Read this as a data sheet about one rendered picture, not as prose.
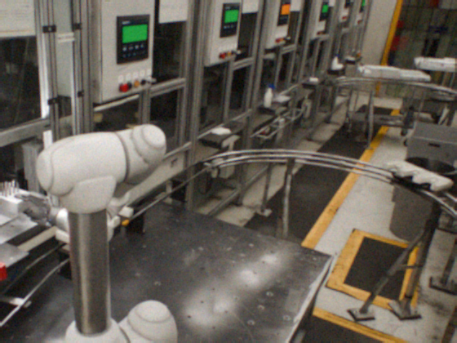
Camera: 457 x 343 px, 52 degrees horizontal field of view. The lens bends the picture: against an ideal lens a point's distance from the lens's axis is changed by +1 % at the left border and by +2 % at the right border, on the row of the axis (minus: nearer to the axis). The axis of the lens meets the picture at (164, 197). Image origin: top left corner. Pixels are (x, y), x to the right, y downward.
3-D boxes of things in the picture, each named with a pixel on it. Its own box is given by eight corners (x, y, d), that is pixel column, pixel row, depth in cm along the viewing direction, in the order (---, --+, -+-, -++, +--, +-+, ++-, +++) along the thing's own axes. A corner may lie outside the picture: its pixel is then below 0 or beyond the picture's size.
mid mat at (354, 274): (413, 318, 292) (413, 317, 292) (323, 287, 317) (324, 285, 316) (426, 249, 370) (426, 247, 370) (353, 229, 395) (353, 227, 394)
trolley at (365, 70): (343, 140, 618) (361, 65, 576) (339, 128, 667) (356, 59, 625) (415, 148, 601) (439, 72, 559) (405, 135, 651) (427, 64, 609)
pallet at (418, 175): (379, 175, 293) (383, 161, 289) (394, 173, 299) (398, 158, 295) (432, 200, 264) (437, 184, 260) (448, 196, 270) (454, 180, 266)
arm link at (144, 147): (140, 144, 132) (97, 151, 125) (165, 109, 117) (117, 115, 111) (157, 184, 129) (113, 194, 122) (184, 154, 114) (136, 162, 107)
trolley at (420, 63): (442, 132, 670) (464, 64, 628) (397, 126, 690) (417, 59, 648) (437, 118, 741) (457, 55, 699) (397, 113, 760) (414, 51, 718)
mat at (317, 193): (298, 274, 329) (298, 273, 328) (222, 248, 355) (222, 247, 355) (401, 109, 785) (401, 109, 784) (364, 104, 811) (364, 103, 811)
